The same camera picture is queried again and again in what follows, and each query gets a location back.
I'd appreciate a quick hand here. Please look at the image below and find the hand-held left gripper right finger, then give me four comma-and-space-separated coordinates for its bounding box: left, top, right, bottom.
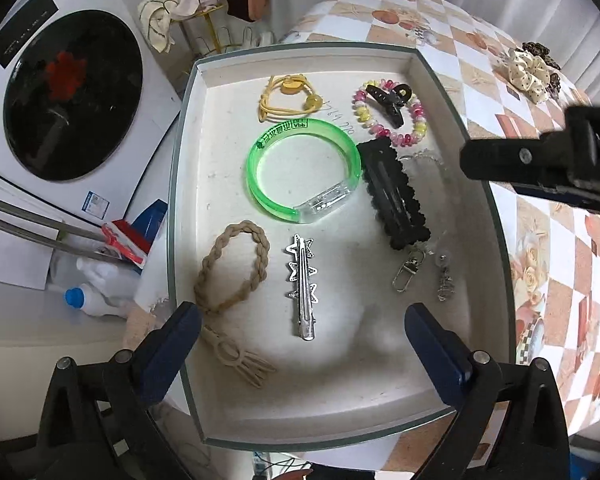
404, 301, 574, 480

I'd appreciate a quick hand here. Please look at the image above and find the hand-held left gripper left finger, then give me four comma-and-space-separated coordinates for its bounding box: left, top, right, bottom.
32, 301, 202, 480

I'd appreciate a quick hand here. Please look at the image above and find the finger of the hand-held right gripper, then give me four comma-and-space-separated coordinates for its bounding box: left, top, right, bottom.
459, 131, 582, 204

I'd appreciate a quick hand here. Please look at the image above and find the beige hair claw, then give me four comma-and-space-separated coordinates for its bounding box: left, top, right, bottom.
202, 325, 277, 390

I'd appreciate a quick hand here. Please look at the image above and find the white shallow box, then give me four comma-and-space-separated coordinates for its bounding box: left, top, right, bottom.
167, 42, 517, 453

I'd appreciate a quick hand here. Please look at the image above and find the green translucent bracelet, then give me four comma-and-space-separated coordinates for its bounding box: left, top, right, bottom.
246, 117, 363, 225

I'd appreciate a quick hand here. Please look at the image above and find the silver charm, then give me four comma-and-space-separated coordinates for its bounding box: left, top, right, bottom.
432, 252, 456, 302

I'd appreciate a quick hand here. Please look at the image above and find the white bottle blue cap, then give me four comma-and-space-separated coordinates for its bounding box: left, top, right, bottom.
64, 285, 131, 319

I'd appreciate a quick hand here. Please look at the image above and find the cream dotted scrunchie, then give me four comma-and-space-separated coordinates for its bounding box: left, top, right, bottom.
509, 49, 552, 105

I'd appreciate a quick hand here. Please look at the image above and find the checkered printed tablecloth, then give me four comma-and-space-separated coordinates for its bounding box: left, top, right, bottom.
280, 0, 600, 466

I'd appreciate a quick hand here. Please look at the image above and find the white plastic bottle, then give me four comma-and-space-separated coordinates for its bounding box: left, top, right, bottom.
76, 256, 142, 306

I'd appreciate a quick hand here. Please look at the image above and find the leopard print scrunchie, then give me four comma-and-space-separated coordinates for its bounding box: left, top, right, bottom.
522, 41, 563, 72

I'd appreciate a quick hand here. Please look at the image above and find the red white package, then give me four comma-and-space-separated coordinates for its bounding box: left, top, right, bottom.
101, 219, 151, 267

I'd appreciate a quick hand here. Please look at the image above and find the black scalloped snap clip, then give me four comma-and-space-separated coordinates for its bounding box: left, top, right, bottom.
355, 139, 431, 251

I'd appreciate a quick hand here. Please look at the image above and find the black claw clip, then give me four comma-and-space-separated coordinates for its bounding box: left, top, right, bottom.
365, 82, 413, 128

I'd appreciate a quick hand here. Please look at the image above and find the silver star hair clip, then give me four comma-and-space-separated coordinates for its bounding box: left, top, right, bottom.
282, 234, 321, 342

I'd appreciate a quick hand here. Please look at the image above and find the gold metal rack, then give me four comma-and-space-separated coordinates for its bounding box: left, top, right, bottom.
177, 0, 241, 58

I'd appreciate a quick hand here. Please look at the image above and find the clear beaded bracelet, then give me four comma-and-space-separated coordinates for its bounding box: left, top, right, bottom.
397, 149, 448, 181

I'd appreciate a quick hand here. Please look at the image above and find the beige braided hair tie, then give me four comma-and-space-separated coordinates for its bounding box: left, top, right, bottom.
194, 220, 272, 316

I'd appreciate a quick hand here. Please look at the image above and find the silver clasp keychain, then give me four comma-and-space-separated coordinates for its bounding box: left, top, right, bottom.
392, 245, 428, 292

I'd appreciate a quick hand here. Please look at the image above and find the pink yellow beaded bracelet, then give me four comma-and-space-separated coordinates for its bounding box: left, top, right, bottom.
351, 78, 427, 148

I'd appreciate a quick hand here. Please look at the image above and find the yellow hair tie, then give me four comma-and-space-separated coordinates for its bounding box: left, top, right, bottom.
257, 74, 326, 123

